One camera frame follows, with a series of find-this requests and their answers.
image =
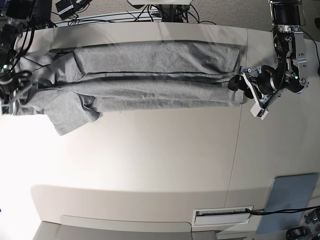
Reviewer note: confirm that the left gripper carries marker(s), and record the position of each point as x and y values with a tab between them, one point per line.
259	84

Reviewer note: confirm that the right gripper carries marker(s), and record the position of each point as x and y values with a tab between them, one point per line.
20	82

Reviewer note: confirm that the grey T-shirt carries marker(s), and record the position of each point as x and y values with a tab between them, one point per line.
76	87

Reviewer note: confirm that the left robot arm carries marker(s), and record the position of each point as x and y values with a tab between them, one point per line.
289	44

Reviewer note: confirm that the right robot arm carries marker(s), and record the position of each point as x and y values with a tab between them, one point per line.
16	37

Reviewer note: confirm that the blue-grey flat panel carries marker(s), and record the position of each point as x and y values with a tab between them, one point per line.
287	192

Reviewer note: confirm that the black device with label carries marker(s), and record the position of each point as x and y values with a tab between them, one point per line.
64	8

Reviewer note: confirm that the central black robot stand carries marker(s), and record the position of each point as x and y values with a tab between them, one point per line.
173	13

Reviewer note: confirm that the black equipment bottom right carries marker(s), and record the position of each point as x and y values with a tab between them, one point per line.
309	230

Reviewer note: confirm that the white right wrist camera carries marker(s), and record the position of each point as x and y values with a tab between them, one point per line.
6	109

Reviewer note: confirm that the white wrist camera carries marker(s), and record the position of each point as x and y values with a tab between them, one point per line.
258	112
6	109

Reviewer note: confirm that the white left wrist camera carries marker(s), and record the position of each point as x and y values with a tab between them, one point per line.
258	112

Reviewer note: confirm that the white cable grommet slot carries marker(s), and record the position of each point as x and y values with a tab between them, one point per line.
216	217

